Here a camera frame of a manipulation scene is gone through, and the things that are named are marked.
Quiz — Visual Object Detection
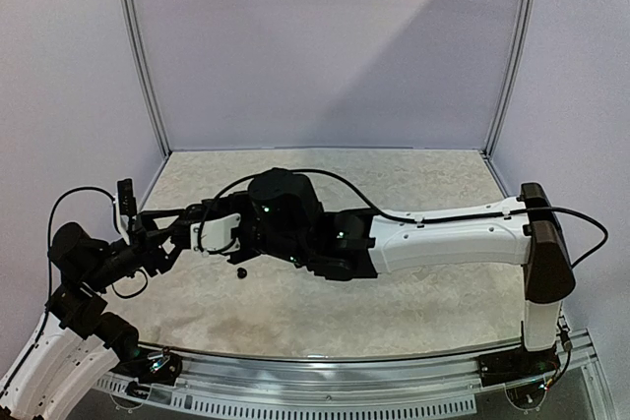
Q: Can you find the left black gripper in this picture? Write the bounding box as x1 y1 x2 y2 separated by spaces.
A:
83 209 183 291

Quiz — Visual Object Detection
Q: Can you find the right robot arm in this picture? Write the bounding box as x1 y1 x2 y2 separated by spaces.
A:
189 168 576 377

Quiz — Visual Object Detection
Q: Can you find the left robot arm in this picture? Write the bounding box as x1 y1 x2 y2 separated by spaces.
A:
1 210 183 419

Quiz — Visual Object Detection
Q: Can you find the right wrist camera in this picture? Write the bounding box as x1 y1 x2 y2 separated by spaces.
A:
190 213 242 256

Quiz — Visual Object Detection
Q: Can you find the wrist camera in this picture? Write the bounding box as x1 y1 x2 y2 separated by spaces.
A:
113 178 137 246
190 213 242 256

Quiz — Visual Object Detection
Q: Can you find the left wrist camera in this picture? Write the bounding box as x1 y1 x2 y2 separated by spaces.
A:
113 178 137 246

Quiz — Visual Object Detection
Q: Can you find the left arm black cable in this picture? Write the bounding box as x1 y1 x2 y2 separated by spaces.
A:
44 186 149 299

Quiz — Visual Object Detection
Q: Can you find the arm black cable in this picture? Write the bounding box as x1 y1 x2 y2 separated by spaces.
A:
44 186 149 299
196 167 609 269

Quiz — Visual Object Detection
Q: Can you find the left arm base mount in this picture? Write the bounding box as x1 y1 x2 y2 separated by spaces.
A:
110 345 183 386

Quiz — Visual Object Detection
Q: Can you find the aluminium front rail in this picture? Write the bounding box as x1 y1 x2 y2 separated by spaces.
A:
69 330 615 419

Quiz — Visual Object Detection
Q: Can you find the right aluminium frame post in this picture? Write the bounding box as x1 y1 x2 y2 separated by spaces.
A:
481 0 535 161

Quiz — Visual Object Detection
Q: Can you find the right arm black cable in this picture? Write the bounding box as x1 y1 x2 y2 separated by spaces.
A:
196 167 609 269

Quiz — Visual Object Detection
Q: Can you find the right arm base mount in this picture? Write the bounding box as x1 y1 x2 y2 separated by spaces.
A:
476 338 573 390

